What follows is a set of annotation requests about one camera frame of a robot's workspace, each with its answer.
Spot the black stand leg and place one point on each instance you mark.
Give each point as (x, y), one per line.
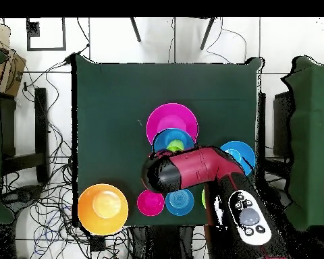
(135, 29)
(207, 33)

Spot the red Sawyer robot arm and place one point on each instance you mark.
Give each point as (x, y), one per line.
(194, 167)

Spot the green plastic bowl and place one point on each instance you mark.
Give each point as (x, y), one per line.
(203, 198)

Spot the grey stand base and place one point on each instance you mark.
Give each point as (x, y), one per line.
(21, 197)

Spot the light green plastic cup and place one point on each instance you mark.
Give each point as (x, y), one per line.
(175, 145)

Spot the red plastic bowl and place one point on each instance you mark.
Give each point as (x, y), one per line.
(150, 203)

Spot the small blue plastic bowl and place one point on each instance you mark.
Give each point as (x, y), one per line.
(179, 203)

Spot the large blue plastic bowl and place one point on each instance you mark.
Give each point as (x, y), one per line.
(160, 141)
(245, 153)

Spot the black box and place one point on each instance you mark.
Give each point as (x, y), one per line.
(282, 121)

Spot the orange plastic bowl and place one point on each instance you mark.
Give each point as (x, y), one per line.
(89, 218)

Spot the black table frame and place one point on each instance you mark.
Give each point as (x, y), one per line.
(41, 135)

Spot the cardboard box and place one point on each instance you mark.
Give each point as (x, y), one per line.
(12, 72)

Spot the pink plastic bowl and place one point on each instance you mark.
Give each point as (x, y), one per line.
(172, 116)

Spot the dark green table cloth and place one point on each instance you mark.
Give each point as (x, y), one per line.
(110, 94)

